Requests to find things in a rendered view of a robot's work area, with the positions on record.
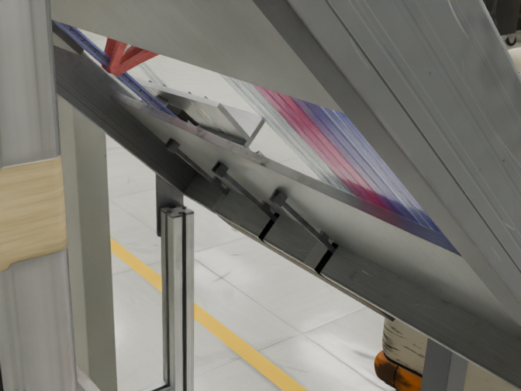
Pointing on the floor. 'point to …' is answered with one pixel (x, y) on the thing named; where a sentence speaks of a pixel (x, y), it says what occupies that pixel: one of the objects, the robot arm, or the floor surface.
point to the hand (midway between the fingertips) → (112, 66)
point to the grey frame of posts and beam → (20, 11)
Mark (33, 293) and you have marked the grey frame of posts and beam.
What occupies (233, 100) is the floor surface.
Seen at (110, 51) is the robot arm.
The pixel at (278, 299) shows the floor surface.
